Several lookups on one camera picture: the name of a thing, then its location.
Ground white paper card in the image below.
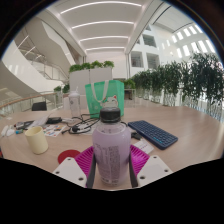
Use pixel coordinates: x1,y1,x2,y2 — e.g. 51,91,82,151
132,138,155,155

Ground dark blue keyboard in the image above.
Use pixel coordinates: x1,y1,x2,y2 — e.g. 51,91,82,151
127,119,179,150

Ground tall white cabinet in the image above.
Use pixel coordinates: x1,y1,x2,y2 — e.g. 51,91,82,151
68,67,114,96

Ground shelf unit with plants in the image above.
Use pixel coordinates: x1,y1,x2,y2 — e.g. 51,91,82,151
123,78,137,101

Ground flat round red coaster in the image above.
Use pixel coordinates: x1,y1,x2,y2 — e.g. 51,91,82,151
57,149,82,165

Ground black power bank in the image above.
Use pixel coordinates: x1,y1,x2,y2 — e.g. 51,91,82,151
46,116,63,125

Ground colourful sticker sheet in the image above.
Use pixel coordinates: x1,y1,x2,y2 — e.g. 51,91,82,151
42,123,68,138

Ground black office chair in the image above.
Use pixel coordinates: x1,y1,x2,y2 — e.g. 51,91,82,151
31,100,48,112

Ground clear shaker bottle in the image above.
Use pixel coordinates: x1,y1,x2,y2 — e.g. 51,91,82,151
67,87,82,119

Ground group of ceiling light strips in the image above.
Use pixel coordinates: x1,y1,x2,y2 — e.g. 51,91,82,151
59,0,143,53

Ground green tote bag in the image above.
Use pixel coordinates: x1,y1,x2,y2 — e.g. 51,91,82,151
84,79,125,119

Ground cream yellow mug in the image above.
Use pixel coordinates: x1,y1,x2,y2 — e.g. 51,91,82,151
24,125,49,155

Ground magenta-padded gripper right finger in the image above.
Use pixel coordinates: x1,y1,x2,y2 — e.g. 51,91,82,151
128,143,174,188

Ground brown book with papers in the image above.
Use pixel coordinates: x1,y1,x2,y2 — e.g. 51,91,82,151
26,114,51,130

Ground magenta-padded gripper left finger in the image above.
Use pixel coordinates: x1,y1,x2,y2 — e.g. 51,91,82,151
53,145,98,190

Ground purple drink bottle black cap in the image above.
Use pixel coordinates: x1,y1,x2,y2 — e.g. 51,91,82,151
91,106,132,187

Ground green plants atop cabinet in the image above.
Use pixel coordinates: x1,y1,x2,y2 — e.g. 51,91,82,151
68,59,115,74

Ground row of green hedge plants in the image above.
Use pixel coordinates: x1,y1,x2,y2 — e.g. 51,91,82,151
131,53,224,111

